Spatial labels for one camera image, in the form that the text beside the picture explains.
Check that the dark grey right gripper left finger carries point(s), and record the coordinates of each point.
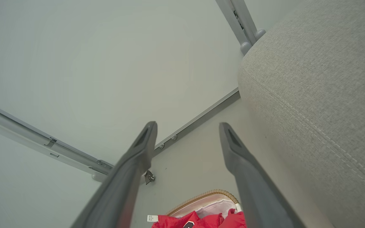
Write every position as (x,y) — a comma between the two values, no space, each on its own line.
(122,183)

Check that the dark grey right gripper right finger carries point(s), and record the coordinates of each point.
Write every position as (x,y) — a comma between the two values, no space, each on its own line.
(255,190)

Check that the plain red garment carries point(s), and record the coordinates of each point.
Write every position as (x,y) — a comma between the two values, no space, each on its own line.
(233,221)

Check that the red numbered basketball jersey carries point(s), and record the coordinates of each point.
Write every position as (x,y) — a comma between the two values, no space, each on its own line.
(173,222)

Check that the grey fabric sofa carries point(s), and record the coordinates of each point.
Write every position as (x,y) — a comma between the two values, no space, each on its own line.
(312,95)

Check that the wicker laundry basket white liner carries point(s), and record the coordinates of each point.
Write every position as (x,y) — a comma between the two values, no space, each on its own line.
(203,197)

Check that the grey floor rail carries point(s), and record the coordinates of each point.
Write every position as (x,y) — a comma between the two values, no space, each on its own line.
(201,118)

